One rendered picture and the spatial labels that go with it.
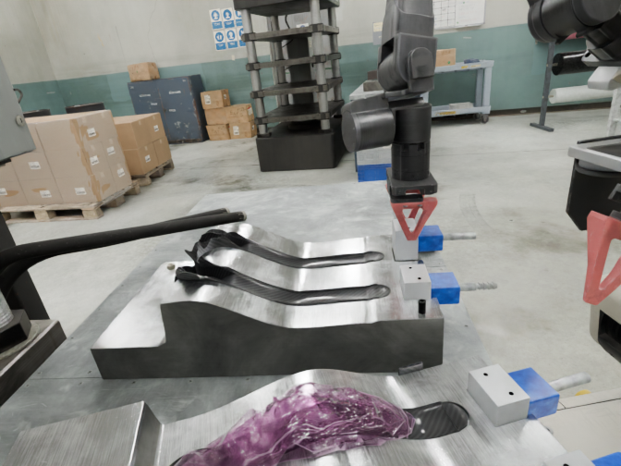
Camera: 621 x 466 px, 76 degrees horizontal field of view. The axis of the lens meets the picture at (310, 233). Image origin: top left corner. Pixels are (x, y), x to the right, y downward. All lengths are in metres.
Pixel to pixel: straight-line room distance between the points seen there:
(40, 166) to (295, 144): 2.54
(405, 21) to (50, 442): 0.62
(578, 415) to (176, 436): 1.08
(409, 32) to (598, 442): 1.06
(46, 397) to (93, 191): 3.69
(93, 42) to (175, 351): 8.52
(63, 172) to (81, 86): 5.01
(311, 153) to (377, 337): 4.13
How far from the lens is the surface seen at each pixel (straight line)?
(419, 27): 0.61
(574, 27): 0.79
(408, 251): 0.66
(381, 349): 0.56
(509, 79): 7.21
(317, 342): 0.56
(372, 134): 0.56
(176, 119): 7.64
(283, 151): 4.69
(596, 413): 1.36
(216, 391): 0.61
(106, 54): 8.84
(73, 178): 4.40
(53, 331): 0.95
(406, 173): 0.61
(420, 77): 0.58
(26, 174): 4.72
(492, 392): 0.47
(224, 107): 7.33
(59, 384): 0.75
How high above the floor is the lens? 1.21
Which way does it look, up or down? 24 degrees down
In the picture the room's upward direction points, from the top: 7 degrees counter-clockwise
